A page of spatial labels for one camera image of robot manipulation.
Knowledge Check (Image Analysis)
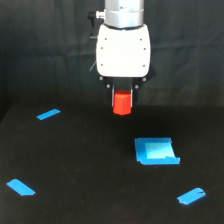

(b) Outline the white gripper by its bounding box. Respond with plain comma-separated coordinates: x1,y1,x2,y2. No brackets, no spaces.
91,24,151,107

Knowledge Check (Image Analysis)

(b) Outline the red octagonal block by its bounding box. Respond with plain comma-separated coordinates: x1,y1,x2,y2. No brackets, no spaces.
113,90,132,115

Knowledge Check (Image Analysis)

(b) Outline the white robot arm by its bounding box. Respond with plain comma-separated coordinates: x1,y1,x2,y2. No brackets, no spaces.
88,0,151,108

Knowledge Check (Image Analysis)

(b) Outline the blue tape strip back left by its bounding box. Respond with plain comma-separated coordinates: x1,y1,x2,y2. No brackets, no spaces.
37,109,60,120

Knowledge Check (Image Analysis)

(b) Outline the blue tape strip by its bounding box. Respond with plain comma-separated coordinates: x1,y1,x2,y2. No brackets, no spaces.
177,187,206,205
37,109,60,120
7,179,35,196

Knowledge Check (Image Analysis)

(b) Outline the black backdrop curtain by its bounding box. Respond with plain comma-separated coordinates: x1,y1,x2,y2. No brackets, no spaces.
0,0,224,110

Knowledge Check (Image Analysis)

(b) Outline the blue tape strip front right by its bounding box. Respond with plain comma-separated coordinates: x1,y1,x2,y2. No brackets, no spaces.
177,187,206,205

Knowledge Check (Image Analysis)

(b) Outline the blue tape strip front left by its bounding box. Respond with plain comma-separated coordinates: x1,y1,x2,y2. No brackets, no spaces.
7,179,35,196

